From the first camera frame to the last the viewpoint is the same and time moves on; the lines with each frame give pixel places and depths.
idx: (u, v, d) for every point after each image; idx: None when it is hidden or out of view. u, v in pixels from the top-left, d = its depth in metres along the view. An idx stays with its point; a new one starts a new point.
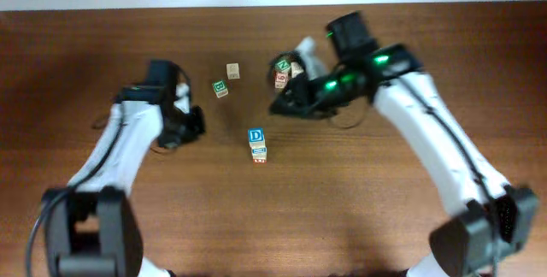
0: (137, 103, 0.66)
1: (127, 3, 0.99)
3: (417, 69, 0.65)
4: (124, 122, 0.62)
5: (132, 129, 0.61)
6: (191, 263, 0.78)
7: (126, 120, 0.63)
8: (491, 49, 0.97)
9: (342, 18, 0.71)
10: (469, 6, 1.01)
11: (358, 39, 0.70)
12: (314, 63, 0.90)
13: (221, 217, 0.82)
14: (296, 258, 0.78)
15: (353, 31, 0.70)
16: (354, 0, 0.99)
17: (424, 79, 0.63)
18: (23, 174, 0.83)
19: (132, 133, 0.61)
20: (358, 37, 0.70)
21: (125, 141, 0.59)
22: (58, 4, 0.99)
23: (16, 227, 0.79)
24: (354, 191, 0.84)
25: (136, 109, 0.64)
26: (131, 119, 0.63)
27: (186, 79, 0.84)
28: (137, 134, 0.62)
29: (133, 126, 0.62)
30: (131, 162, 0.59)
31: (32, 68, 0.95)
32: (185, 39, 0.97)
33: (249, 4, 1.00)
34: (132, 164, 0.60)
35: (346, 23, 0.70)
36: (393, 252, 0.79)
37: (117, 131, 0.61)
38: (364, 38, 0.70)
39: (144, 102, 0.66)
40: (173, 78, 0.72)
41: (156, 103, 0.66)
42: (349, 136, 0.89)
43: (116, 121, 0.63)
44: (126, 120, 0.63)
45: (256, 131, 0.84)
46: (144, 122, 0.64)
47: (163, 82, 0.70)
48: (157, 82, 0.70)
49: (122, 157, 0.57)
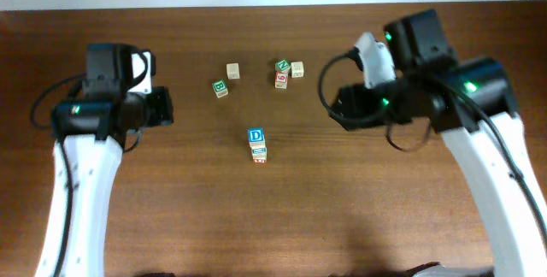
0: (77, 138, 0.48)
1: (120, 2, 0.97)
3: (510, 109, 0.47)
4: (73, 185, 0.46)
5: (91, 189, 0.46)
6: (192, 262, 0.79)
7: (81, 174, 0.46)
8: (491, 50, 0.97)
9: (409, 17, 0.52)
10: (470, 6, 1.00)
11: (430, 47, 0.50)
12: (370, 65, 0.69)
13: (221, 218, 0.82)
14: (296, 258, 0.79)
15: (425, 36, 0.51)
16: None
17: (516, 122, 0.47)
18: (28, 175, 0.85)
19: (86, 197, 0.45)
20: (431, 44, 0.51)
21: (83, 209, 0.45)
22: (55, 4, 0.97)
23: (23, 228, 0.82)
24: (354, 192, 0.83)
25: (85, 150, 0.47)
26: (81, 179, 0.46)
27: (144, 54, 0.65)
28: (97, 190, 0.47)
29: (91, 182, 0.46)
30: (94, 236, 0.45)
31: (33, 70, 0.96)
32: (185, 40, 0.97)
33: (249, 4, 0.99)
34: (97, 232, 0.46)
35: (414, 26, 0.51)
36: (392, 252, 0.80)
37: (66, 202, 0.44)
38: (438, 45, 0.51)
39: (94, 127, 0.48)
40: (124, 66, 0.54)
41: (102, 122, 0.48)
42: (350, 136, 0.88)
43: (62, 182, 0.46)
44: (75, 179, 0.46)
45: (256, 130, 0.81)
46: (105, 167, 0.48)
47: (110, 79, 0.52)
48: (101, 79, 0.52)
49: (82, 238, 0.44)
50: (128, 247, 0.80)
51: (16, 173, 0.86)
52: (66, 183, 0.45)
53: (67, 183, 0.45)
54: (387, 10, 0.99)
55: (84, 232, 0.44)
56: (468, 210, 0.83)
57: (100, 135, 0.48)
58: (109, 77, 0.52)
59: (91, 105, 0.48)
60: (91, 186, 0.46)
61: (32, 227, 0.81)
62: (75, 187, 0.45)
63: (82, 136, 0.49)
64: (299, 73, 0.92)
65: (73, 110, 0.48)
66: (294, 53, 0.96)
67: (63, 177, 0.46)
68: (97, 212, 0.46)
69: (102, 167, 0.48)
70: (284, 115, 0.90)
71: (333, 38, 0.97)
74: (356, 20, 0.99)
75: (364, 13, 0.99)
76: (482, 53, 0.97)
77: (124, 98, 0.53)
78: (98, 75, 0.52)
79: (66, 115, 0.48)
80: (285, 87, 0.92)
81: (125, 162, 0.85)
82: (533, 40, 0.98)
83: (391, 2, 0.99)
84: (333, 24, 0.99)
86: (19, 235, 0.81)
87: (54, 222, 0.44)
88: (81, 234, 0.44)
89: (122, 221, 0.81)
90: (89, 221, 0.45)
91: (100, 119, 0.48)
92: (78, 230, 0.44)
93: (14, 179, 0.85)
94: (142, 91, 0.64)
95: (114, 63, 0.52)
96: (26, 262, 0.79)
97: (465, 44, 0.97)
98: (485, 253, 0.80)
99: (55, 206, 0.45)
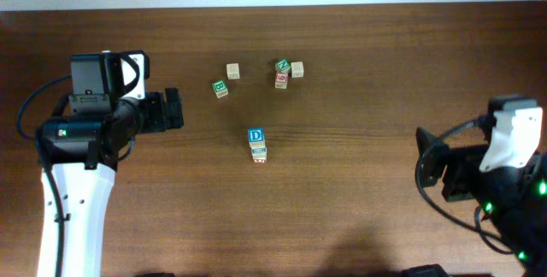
0: (65, 164, 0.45)
1: (121, 2, 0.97)
3: None
4: (65, 217, 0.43)
5: (83, 220, 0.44)
6: (192, 262, 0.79)
7: (72, 204, 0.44)
8: (490, 50, 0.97)
9: None
10: (470, 6, 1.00)
11: None
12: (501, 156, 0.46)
13: (222, 218, 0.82)
14: (296, 258, 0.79)
15: None
16: None
17: None
18: (28, 174, 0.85)
19: (81, 229, 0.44)
20: None
21: (77, 238, 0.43)
22: (55, 4, 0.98)
23: (25, 229, 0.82)
24: (355, 192, 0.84)
25: (77, 178, 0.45)
26: (76, 211, 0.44)
27: (141, 54, 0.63)
28: (91, 221, 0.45)
29: (84, 213, 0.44)
30: (90, 266, 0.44)
31: (33, 70, 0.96)
32: (185, 40, 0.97)
33: (249, 4, 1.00)
34: (94, 261, 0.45)
35: None
36: (391, 252, 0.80)
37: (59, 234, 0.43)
38: None
39: (81, 143, 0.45)
40: (108, 75, 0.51)
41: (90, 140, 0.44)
42: (350, 136, 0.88)
43: (54, 212, 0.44)
44: (67, 210, 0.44)
45: (256, 130, 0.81)
46: (98, 195, 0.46)
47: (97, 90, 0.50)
48: (88, 92, 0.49)
49: (78, 268, 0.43)
50: (128, 247, 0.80)
51: (17, 174, 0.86)
52: (57, 215, 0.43)
53: (58, 215, 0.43)
54: (387, 9, 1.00)
55: (78, 265, 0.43)
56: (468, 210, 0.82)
57: (91, 161, 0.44)
58: (98, 90, 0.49)
59: (79, 125, 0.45)
60: (83, 218, 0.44)
61: (34, 226, 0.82)
62: (66, 220, 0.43)
63: (71, 162, 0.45)
64: (299, 72, 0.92)
65: (59, 132, 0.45)
66: (294, 52, 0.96)
67: (52, 209, 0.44)
68: (91, 242, 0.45)
69: (94, 197, 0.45)
70: (283, 115, 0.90)
71: (332, 38, 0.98)
74: (356, 20, 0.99)
75: (364, 12, 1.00)
76: (481, 54, 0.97)
77: (112, 112, 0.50)
78: (87, 89, 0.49)
79: (52, 137, 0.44)
80: (285, 87, 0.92)
81: (125, 162, 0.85)
82: (533, 40, 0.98)
83: (390, 1, 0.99)
84: (333, 23, 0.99)
86: (20, 236, 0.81)
87: (46, 253, 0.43)
88: (75, 268, 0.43)
89: (123, 221, 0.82)
90: (83, 250, 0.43)
91: (89, 140, 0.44)
92: (69, 260, 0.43)
93: (14, 180, 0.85)
94: (137, 97, 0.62)
95: (101, 75, 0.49)
96: (27, 261, 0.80)
97: (465, 44, 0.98)
98: (485, 253, 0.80)
99: (47, 238, 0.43)
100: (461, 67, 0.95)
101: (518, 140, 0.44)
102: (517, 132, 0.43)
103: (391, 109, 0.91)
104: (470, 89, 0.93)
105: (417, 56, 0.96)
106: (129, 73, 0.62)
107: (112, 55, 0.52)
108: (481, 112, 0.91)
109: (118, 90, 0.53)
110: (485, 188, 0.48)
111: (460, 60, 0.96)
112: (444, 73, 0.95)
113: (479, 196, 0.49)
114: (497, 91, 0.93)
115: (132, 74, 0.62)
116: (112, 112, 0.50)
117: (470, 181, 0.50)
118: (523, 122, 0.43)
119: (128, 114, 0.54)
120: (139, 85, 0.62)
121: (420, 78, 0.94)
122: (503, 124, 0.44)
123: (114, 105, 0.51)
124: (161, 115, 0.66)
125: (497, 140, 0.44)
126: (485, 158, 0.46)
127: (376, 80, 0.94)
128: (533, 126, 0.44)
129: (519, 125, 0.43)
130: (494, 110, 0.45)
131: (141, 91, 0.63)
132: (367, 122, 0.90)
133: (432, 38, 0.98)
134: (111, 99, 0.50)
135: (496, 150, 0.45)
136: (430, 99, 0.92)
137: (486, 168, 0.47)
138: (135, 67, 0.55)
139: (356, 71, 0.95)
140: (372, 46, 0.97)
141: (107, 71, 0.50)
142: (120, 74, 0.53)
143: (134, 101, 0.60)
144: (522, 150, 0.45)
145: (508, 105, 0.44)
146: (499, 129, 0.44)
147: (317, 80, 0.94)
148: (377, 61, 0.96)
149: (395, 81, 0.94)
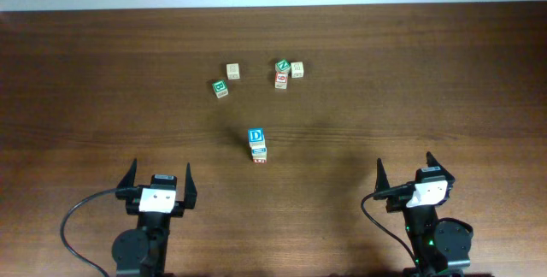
0: None
1: (124, 2, 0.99)
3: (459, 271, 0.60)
4: None
5: None
6: (190, 263, 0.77)
7: None
8: (489, 50, 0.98)
9: (454, 237, 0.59)
10: (467, 7, 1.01)
11: (443, 250, 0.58)
12: (415, 203, 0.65)
13: (220, 217, 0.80)
14: (296, 257, 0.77)
15: (446, 245, 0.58)
16: (353, 0, 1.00)
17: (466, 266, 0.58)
18: (24, 174, 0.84)
19: None
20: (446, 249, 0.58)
21: None
22: (59, 4, 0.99)
23: (20, 229, 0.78)
24: (354, 192, 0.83)
25: None
26: None
27: (171, 188, 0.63)
28: None
29: None
30: None
31: (33, 70, 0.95)
32: (185, 40, 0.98)
33: (249, 4, 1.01)
34: None
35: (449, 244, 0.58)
36: (392, 251, 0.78)
37: None
38: (448, 247, 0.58)
39: None
40: None
41: None
42: (349, 136, 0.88)
43: None
44: None
45: (256, 130, 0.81)
46: None
47: None
48: None
49: None
50: None
51: (13, 173, 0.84)
52: None
53: None
54: (387, 10, 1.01)
55: None
56: (469, 209, 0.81)
57: None
58: None
59: None
60: None
61: (26, 226, 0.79)
62: None
63: None
64: (299, 72, 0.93)
65: None
66: (294, 51, 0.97)
67: None
68: None
69: None
70: (283, 115, 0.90)
71: (332, 38, 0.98)
74: (356, 20, 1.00)
75: (364, 13, 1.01)
76: (480, 53, 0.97)
77: None
78: None
79: None
80: (285, 87, 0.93)
81: (124, 162, 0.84)
82: (532, 40, 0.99)
83: (389, 2, 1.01)
84: (333, 23, 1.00)
86: (14, 236, 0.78)
87: None
88: None
89: (122, 221, 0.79)
90: None
91: None
92: None
93: (12, 179, 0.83)
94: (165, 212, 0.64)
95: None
96: (16, 262, 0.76)
97: (464, 44, 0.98)
98: (485, 253, 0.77)
99: None
100: (460, 67, 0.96)
101: (430, 200, 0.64)
102: (424, 197, 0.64)
103: (391, 109, 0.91)
104: (469, 89, 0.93)
105: (417, 55, 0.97)
106: (155, 208, 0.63)
107: (138, 256, 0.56)
108: (480, 112, 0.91)
109: (155, 257, 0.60)
110: (409, 218, 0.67)
111: (459, 60, 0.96)
112: (444, 72, 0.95)
113: (407, 219, 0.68)
114: (496, 91, 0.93)
115: (159, 209, 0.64)
116: (159, 273, 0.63)
117: (402, 209, 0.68)
118: (430, 191, 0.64)
119: (162, 252, 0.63)
120: (167, 206, 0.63)
121: (420, 78, 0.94)
122: (416, 191, 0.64)
123: (158, 267, 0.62)
124: (177, 211, 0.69)
125: (411, 198, 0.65)
126: (409, 201, 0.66)
127: (376, 80, 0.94)
128: (439, 193, 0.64)
129: (424, 193, 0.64)
130: (418, 179, 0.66)
131: (170, 209, 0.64)
132: (367, 123, 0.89)
133: (432, 39, 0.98)
134: (155, 272, 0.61)
135: (409, 201, 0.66)
136: (430, 99, 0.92)
137: (408, 206, 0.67)
138: (145, 234, 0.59)
139: (356, 71, 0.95)
140: (373, 46, 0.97)
141: (142, 267, 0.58)
142: (149, 249, 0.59)
143: (158, 219, 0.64)
144: (431, 203, 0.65)
145: (422, 179, 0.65)
146: (414, 194, 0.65)
147: (317, 80, 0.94)
148: (377, 61, 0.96)
149: (395, 81, 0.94)
